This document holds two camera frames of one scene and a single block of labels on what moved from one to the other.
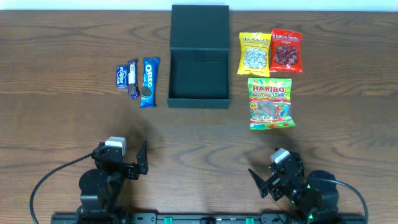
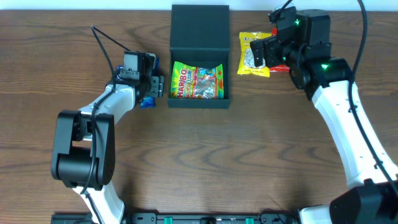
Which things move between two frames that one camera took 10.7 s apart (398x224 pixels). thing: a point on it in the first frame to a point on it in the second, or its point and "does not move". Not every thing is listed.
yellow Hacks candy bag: x=254 y=53 does not move
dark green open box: x=199 y=57 does not move
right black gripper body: x=272 y=185 to x=268 y=51
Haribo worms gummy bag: x=270 y=103 to x=189 y=82
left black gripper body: x=130 y=170 to x=156 y=86
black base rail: x=99 y=218 does not move
